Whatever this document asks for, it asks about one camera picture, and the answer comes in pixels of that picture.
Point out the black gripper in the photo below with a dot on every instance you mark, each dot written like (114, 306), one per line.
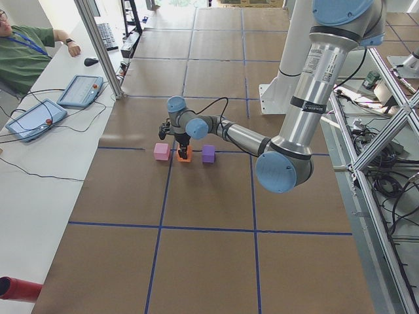
(182, 139)

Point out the orange foam block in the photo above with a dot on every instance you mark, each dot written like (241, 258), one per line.
(184, 154)

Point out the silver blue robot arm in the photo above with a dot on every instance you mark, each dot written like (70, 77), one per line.
(321, 35)

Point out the person's hand with watch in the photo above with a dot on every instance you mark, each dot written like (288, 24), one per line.
(73, 49)

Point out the light pink foam block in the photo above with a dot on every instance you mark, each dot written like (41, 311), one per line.
(161, 151)

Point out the dark purple foam block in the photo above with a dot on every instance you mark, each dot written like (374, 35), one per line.
(208, 154)

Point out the far teach pendant tablet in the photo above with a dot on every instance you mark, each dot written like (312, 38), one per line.
(81, 91)

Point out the teach pendant tablet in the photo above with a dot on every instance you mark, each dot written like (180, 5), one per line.
(37, 120)
(81, 91)

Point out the black keyboard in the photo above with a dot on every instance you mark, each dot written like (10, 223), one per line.
(107, 36)

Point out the black computer mouse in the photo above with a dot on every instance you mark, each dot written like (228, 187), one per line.
(90, 61)

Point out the near teach pendant tablet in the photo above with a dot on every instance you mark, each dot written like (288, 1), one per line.
(37, 120)

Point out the person in green shirt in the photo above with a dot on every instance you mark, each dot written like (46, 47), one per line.
(23, 53)

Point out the red cylinder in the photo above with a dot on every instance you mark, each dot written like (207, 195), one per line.
(19, 290)

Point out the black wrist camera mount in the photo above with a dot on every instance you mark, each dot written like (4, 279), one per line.
(165, 129)

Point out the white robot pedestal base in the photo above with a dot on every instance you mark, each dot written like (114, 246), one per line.
(276, 96)

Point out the aluminium frame post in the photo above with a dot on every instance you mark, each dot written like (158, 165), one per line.
(89, 22)

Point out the aluminium frame rack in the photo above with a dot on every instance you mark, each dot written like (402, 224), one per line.
(371, 129)

